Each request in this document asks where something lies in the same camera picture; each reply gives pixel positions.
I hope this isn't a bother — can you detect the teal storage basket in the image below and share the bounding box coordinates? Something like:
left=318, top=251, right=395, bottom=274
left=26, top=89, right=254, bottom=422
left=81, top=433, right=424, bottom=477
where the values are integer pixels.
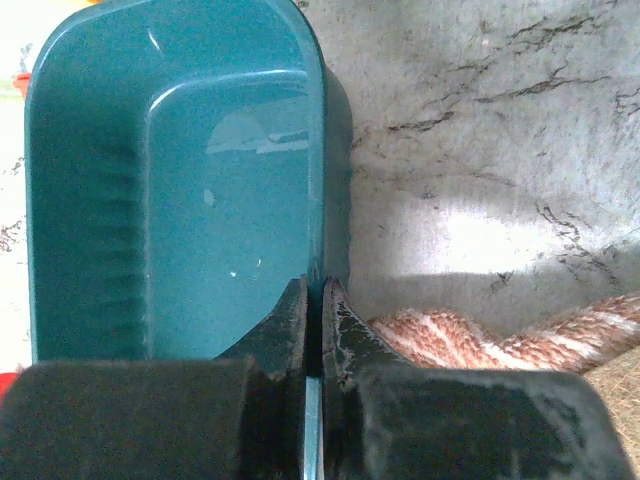
left=23, top=0, right=354, bottom=480

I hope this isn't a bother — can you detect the round wooden board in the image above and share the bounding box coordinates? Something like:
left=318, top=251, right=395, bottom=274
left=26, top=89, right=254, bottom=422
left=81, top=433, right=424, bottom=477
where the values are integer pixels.
left=584, top=347, right=640, bottom=478

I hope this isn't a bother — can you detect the red capsule by basket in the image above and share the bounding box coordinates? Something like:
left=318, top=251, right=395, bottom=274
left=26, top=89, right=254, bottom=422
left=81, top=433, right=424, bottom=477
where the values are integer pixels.
left=0, top=372, right=19, bottom=400

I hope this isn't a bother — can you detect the red capsule lower right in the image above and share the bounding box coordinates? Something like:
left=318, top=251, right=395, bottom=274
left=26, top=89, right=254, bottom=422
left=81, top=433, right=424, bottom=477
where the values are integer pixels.
left=13, top=72, right=31, bottom=99

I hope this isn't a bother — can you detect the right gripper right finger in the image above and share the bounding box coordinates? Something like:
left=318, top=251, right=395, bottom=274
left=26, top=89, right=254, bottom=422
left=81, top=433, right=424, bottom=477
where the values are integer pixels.
left=322, top=278, right=635, bottom=479

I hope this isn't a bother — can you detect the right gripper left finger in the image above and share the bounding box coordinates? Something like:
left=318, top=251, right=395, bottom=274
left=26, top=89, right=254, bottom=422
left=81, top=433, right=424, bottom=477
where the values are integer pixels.
left=1, top=278, right=308, bottom=479

